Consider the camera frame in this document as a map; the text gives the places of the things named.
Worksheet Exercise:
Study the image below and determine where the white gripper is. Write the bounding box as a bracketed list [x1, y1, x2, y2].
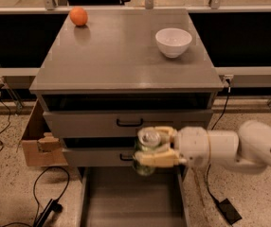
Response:
[135, 126, 209, 168]

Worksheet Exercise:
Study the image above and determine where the green drink can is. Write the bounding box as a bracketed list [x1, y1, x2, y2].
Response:
[133, 128, 161, 176]

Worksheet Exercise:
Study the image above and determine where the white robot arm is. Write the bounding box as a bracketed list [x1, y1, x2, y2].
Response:
[134, 120, 271, 174]

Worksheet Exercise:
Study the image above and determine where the grey bottom drawer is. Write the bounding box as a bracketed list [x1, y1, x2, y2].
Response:
[78, 166, 190, 227]

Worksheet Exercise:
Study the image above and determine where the grey drawer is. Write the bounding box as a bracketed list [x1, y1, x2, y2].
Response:
[78, 166, 190, 227]
[61, 146, 200, 168]
[44, 110, 213, 138]

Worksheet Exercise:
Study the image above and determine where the grey middle drawer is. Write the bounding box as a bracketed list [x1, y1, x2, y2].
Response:
[61, 146, 200, 168]

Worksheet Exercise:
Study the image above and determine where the grey drawer cabinet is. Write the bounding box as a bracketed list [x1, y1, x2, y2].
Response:
[29, 8, 225, 182]

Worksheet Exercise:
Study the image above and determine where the grey top drawer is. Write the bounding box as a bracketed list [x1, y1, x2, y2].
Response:
[44, 110, 213, 138]

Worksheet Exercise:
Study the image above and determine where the black power adapter brick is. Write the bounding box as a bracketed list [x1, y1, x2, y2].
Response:
[217, 199, 242, 225]

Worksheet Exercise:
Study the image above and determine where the white ceramic bowl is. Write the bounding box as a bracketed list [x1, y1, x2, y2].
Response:
[155, 28, 192, 59]

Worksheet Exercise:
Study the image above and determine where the cardboard box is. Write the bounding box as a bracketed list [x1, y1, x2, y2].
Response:
[21, 101, 67, 166]

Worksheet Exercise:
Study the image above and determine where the black device on floor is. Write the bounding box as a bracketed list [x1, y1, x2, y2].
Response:
[33, 200, 63, 227]

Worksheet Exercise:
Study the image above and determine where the orange fruit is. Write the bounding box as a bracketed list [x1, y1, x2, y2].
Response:
[69, 7, 88, 26]

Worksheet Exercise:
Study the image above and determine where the black cable right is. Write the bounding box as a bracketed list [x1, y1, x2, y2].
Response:
[205, 79, 232, 203]

